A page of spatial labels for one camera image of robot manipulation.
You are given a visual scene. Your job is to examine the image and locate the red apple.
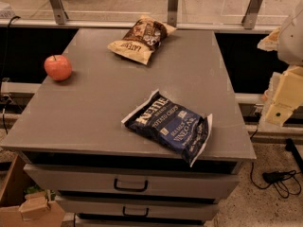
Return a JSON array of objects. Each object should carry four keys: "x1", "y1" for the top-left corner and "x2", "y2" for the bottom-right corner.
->
[{"x1": 44, "y1": 55, "x2": 72, "y2": 81}]

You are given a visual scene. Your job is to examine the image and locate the drawer black handle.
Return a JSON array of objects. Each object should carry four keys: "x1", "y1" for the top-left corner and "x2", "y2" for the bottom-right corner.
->
[
  {"x1": 122, "y1": 206, "x2": 150, "y2": 218},
  {"x1": 114, "y1": 179, "x2": 149, "y2": 192}
]

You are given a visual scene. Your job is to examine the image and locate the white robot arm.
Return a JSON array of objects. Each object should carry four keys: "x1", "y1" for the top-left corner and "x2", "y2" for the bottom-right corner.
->
[{"x1": 258, "y1": 1, "x2": 303, "y2": 126}]

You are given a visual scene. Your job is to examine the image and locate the left metal railing bracket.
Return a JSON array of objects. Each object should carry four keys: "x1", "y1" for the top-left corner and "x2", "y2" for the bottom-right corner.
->
[{"x1": 49, "y1": 0, "x2": 67, "y2": 25}]

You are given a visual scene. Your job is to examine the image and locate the cardboard box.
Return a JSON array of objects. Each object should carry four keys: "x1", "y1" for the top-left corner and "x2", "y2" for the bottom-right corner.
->
[{"x1": 0, "y1": 155, "x2": 65, "y2": 227}]

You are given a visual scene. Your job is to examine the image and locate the black power adapter with cable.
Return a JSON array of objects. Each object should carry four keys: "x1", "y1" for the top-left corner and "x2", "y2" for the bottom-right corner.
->
[{"x1": 249, "y1": 164, "x2": 302, "y2": 199}]

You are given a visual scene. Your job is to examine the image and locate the grey drawer cabinet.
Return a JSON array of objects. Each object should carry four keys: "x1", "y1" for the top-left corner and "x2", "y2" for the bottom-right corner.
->
[{"x1": 3, "y1": 28, "x2": 256, "y2": 227}]

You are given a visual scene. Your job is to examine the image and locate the top drawer black handle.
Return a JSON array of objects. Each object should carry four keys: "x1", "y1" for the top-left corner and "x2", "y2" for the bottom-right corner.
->
[{"x1": 114, "y1": 179, "x2": 149, "y2": 192}]

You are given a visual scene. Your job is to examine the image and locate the black cable on left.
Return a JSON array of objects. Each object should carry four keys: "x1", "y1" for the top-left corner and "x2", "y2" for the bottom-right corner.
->
[{"x1": 0, "y1": 15, "x2": 22, "y2": 135}]

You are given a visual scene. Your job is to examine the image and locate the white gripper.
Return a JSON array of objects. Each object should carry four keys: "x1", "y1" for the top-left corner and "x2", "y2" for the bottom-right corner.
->
[{"x1": 261, "y1": 65, "x2": 303, "y2": 127}]

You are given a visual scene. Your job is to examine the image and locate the brown chip bag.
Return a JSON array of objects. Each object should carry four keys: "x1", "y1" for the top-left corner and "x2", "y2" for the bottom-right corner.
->
[{"x1": 107, "y1": 15, "x2": 176, "y2": 65}]

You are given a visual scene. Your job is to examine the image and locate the middle metal railing bracket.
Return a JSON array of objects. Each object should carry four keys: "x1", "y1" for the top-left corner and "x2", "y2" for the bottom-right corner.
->
[{"x1": 167, "y1": 0, "x2": 179, "y2": 26}]

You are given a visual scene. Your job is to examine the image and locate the right metal railing bracket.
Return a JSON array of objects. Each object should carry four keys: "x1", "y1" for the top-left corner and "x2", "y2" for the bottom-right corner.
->
[{"x1": 241, "y1": 0, "x2": 263, "y2": 29}]

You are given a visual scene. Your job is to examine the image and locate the metal railing bracket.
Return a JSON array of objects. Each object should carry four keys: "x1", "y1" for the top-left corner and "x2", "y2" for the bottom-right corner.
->
[
  {"x1": 241, "y1": 0, "x2": 263, "y2": 29},
  {"x1": 49, "y1": 0, "x2": 67, "y2": 25},
  {"x1": 167, "y1": 0, "x2": 179, "y2": 26}
]

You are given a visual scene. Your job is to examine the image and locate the blue chip bag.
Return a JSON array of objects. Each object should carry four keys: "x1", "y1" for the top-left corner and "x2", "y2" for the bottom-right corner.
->
[{"x1": 121, "y1": 90, "x2": 213, "y2": 166}]

